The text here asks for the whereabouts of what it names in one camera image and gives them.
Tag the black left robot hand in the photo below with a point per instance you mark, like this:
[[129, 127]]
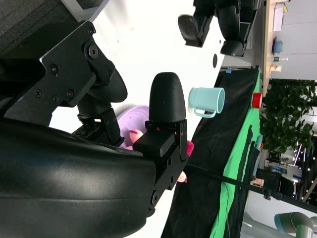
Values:
[[230, 22]]

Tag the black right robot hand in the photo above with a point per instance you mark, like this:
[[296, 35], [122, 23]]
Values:
[[74, 178]]

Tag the pink plush doll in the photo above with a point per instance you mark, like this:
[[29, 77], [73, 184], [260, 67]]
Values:
[[133, 140]]

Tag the grey industrial robot arm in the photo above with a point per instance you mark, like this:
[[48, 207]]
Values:
[[292, 223]]

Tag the purple plastic plate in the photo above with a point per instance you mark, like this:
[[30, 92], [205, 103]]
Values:
[[133, 116]]

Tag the wooden shelf board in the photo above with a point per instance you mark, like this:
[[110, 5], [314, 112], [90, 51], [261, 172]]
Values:
[[268, 49]]

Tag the blue bowl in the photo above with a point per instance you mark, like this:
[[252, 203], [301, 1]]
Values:
[[279, 46]]

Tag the teal plastic mug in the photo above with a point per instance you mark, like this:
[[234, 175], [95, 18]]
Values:
[[206, 98]]

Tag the red tape roll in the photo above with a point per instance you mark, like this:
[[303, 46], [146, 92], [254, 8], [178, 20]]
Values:
[[256, 100]]

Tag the green leafy plant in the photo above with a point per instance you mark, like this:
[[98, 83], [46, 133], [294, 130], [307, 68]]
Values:
[[284, 116]]

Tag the black backdrop cloth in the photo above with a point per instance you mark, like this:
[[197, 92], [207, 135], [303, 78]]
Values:
[[215, 148]]

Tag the green backdrop cloth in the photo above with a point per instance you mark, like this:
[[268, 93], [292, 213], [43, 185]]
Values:
[[232, 166]]

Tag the black stand pole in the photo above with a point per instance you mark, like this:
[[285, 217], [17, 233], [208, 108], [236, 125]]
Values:
[[235, 183]]

